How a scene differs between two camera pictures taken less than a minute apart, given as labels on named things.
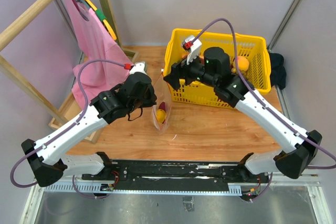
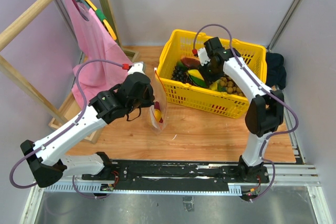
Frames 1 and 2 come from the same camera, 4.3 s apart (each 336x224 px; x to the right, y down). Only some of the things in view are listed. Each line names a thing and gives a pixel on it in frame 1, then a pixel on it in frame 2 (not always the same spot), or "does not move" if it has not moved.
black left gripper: x=151 y=100 does not move
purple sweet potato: x=162 y=106 → x=157 y=105
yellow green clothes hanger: x=99 y=14 does not move
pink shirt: x=95 y=42 does not move
